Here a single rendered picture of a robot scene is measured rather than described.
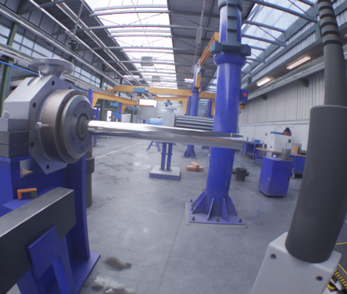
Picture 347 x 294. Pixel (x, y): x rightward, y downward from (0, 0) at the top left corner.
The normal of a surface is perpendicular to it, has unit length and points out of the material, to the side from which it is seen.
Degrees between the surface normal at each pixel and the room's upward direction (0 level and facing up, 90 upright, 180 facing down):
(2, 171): 90
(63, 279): 90
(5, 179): 90
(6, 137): 90
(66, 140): 103
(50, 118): 80
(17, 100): 45
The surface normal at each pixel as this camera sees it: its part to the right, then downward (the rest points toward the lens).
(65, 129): 0.81, 0.16
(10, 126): 1.00, 0.10
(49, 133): -0.04, 0.27
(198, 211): 0.34, 0.12
